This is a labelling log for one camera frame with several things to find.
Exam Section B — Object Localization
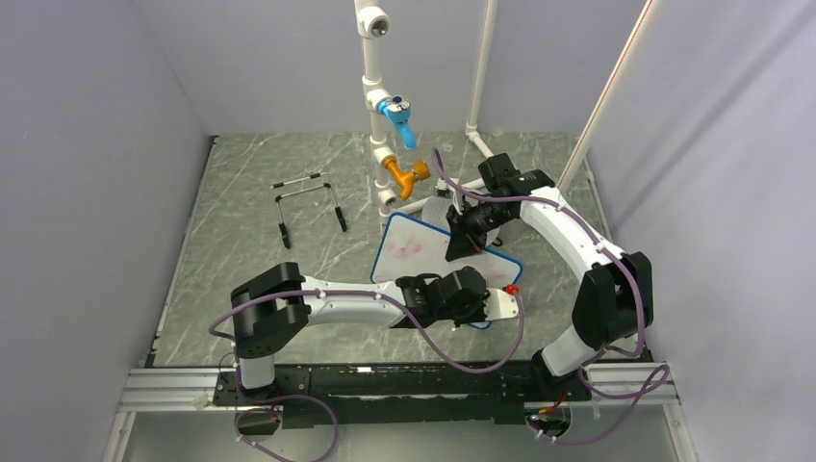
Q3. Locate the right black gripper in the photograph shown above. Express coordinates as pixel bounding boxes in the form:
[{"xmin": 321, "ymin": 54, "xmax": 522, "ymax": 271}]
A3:
[{"xmin": 445, "ymin": 199, "xmax": 514, "ymax": 262}]

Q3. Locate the blue framed whiteboard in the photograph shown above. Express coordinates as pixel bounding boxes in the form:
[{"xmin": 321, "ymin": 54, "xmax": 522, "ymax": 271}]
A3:
[{"xmin": 370, "ymin": 214, "xmax": 523, "ymax": 327}]

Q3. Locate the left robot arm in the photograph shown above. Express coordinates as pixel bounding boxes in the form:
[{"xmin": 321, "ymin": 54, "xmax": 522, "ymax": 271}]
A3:
[{"xmin": 230, "ymin": 262, "xmax": 495, "ymax": 404}]

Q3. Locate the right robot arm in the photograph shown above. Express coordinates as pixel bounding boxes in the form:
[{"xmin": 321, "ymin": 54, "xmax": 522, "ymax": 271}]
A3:
[{"xmin": 432, "ymin": 150, "xmax": 653, "ymax": 399}]

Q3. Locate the orange plastic tap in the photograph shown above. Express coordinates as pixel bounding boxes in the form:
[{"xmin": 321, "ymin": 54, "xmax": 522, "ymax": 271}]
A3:
[{"xmin": 382, "ymin": 156, "xmax": 430, "ymax": 200}]

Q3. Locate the blue plastic tap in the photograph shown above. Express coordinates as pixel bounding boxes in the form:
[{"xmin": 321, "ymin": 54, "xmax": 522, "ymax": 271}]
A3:
[{"xmin": 376, "ymin": 95, "xmax": 417, "ymax": 150}]

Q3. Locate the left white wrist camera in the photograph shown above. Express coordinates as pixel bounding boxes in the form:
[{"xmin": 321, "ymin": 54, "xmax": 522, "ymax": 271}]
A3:
[{"xmin": 485, "ymin": 285, "xmax": 520, "ymax": 321}]

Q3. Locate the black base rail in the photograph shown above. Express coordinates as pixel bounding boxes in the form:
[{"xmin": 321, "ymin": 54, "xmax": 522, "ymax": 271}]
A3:
[{"xmin": 213, "ymin": 360, "xmax": 590, "ymax": 429}]

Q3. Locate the black wire whiteboard stand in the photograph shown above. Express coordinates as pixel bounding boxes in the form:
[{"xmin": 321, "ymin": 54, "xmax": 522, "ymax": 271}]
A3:
[{"xmin": 268, "ymin": 171, "xmax": 348, "ymax": 249}]

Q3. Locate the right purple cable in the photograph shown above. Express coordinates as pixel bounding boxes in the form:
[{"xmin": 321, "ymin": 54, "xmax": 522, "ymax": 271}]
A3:
[{"xmin": 430, "ymin": 147, "xmax": 672, "ymax": 447}]

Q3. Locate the purple cable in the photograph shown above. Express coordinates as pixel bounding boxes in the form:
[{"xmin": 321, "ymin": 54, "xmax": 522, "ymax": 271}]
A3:
[
  {"xmin": 430, "ymin": 147, "xmax": 672, "ymax": 447},
  {"xmin": 209, "ymin": 290, "xmax": 526, "ymax": 462}
]

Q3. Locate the white PVC pipe frame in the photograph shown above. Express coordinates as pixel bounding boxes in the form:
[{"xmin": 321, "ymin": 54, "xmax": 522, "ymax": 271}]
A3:
[{"xmin": 353, "ymin": 0, "xmax": 664, "ymax": 227}]

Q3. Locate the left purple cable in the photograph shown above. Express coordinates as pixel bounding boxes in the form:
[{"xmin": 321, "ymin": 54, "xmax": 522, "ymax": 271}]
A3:
[{"xmin": 209, "ymin": 290, "xmax": 526, "ymax": 462}]

